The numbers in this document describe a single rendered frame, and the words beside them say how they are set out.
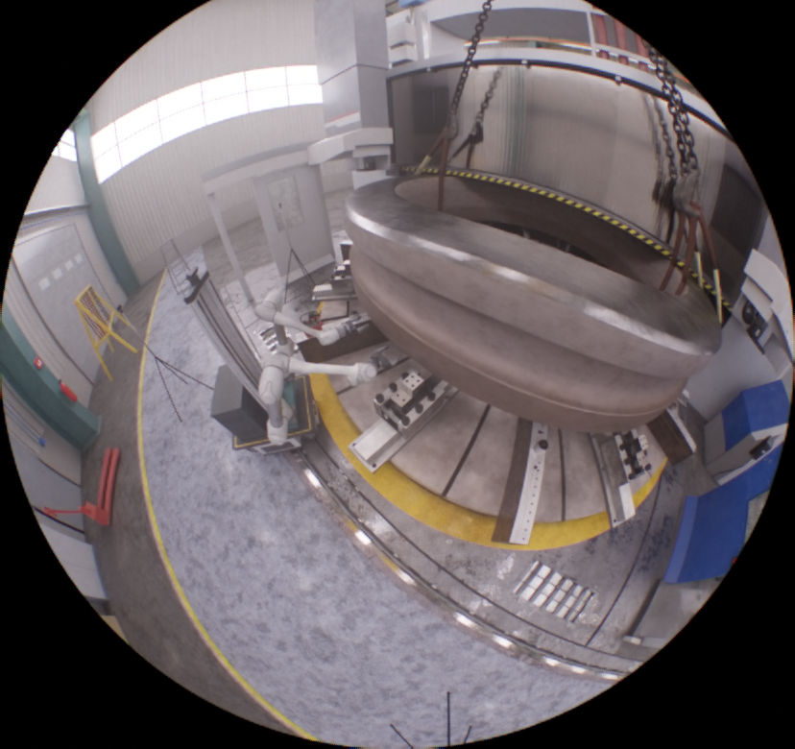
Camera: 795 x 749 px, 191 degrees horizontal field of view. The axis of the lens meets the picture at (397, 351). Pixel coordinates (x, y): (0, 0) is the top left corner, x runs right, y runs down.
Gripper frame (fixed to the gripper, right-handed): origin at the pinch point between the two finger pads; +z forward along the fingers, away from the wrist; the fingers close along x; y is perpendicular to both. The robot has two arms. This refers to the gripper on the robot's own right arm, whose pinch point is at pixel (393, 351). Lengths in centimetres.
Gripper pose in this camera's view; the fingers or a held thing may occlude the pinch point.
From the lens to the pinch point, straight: 168.3
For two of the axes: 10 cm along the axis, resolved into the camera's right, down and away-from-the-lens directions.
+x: 6.7, 5.3, -5.2
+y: 0.4, 6.7, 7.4
